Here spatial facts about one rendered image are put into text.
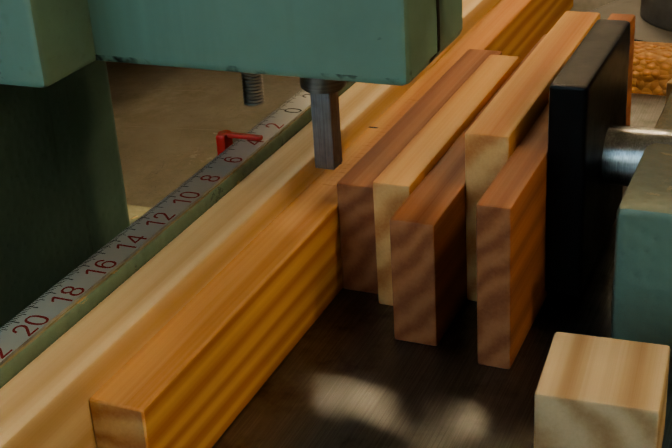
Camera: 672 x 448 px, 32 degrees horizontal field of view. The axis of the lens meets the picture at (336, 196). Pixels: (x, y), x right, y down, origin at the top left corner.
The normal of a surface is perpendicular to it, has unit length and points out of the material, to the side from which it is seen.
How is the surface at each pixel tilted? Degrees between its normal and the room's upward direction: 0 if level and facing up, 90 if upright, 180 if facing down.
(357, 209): 90
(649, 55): 13
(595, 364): 0
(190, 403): 90
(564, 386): 0
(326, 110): 90
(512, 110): 0
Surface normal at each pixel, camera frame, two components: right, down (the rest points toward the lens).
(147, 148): -0.06, -0.91
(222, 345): 0.92, 0.11
